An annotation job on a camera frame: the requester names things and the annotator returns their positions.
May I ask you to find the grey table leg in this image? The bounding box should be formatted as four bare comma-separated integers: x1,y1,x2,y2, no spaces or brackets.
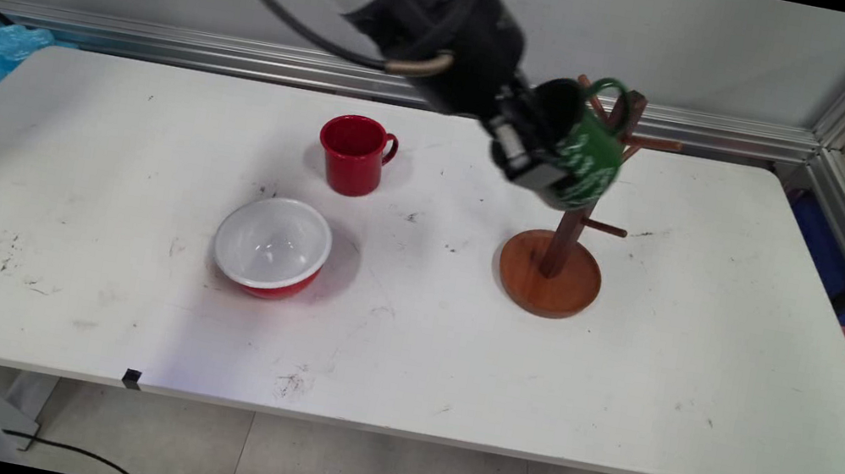
0,367,62,457

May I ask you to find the green mug with white print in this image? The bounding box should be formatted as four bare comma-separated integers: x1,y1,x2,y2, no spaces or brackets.
518,66,639,221

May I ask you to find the black floor cable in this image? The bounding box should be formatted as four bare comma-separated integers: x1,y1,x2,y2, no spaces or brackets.
0,424,152,474

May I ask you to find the red enamel mug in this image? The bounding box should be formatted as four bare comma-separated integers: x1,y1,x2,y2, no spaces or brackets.
310,109,404,204

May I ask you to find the brown wooden mug tree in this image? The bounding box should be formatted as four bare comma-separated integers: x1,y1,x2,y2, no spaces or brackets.
491,66,693,337

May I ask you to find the red bowl with white inside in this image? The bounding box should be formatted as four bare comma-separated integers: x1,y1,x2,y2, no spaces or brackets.
206,187,339,307

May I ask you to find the blue plastic container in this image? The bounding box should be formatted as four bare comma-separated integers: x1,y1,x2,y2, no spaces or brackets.
770,190,845,328

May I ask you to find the horizontal aluminium frame rail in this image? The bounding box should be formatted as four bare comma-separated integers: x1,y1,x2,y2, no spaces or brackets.
0,0,826,174

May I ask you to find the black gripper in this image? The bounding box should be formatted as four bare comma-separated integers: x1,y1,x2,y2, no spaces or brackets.
322,0,602,204

